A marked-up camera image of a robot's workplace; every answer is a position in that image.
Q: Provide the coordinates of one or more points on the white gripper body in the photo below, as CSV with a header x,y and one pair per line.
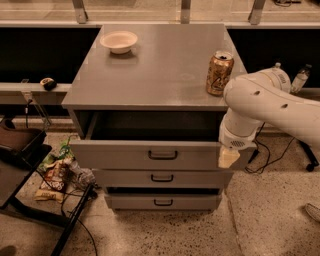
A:
x,y
233,139

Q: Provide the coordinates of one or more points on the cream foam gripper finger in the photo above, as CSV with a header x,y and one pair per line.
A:
x,y
227,157

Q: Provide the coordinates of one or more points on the grey top drawer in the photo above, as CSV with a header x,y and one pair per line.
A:
x,y
151,140

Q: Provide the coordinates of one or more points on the grey drawer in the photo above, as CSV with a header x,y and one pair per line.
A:
x,y
163,179
166,202
151,140

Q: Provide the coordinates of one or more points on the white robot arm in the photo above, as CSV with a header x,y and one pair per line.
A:
x,y
264,96

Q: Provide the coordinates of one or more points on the grey bottom drawer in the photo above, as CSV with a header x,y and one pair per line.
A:
x,y
166,202

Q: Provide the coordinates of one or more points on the grey drawer cabinet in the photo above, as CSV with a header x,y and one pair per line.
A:
x,y
165,71

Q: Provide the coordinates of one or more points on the grey middle drawer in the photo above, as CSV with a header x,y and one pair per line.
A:
x,y
163,179

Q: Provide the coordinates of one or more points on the gold soda can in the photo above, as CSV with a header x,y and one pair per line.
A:
x,y
219,72

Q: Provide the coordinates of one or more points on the black chair base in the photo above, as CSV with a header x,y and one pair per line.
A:
x,y
313,162

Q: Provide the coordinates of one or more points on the white shoe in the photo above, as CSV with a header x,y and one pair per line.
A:
x,y
313,211

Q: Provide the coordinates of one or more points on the crumpled clear plastic bottle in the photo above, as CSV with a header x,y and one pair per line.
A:
x,y
82,177

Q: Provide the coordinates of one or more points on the white bowl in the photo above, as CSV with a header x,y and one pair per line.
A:
x,y
119,42

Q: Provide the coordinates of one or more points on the green snack bag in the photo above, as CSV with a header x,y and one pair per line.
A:
x,y
64,154

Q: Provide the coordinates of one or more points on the black yellow tape measure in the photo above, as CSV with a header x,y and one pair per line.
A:
x,y
48,84

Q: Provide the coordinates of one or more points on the black metal stand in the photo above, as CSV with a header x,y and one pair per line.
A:
x,y
16,169

